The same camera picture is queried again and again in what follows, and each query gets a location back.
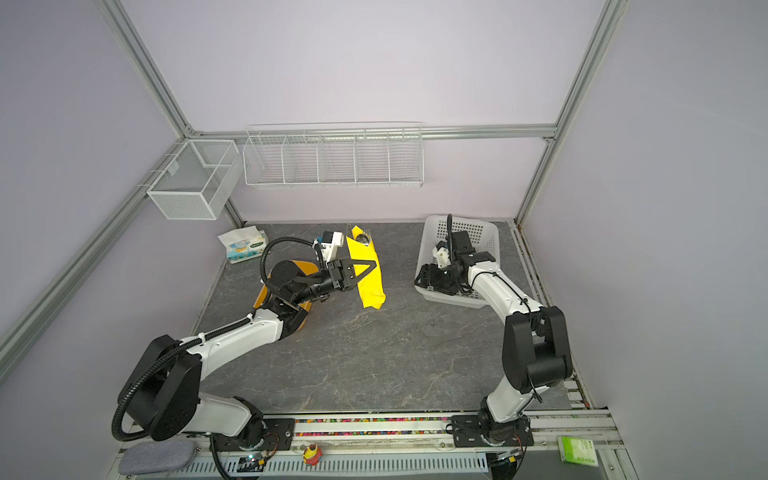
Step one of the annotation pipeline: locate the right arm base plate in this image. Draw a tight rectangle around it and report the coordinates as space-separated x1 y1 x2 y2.
447 413 534 448

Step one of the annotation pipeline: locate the white perforated plastic basket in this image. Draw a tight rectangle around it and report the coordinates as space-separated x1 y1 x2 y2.
414 215 500 309

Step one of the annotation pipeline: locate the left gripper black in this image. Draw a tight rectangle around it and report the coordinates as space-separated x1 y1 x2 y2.
292 260 376 305

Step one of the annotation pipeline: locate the white wire shelf basket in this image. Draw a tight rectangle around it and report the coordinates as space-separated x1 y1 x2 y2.
242 122 425 188

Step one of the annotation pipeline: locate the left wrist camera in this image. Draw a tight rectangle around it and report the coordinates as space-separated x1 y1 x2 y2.
313 231 345 265

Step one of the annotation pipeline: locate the grey cloth pad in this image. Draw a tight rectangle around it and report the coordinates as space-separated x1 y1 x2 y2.
118 439 197 475

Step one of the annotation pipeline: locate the white mesh wall box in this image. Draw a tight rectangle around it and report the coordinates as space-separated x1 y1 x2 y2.
148 139 244 221

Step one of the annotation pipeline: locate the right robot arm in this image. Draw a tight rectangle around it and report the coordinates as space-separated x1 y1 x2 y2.
414 225 573 436

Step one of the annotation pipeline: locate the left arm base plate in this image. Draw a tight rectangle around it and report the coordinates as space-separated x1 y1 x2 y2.
212 417 296 452

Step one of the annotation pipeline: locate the tissue pack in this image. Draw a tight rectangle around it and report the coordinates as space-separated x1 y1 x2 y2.
218 226 268 264

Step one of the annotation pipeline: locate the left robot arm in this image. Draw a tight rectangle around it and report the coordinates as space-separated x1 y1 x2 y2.
110 259 378 450

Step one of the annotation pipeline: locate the yellow paper napkin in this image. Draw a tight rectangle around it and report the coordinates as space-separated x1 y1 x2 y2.
346 226 386 309

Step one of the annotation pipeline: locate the orange plastic tray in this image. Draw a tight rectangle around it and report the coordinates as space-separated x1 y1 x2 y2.
253 260 319 339

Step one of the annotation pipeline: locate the red emergency stop button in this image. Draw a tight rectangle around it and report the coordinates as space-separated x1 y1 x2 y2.
302 444 323 466

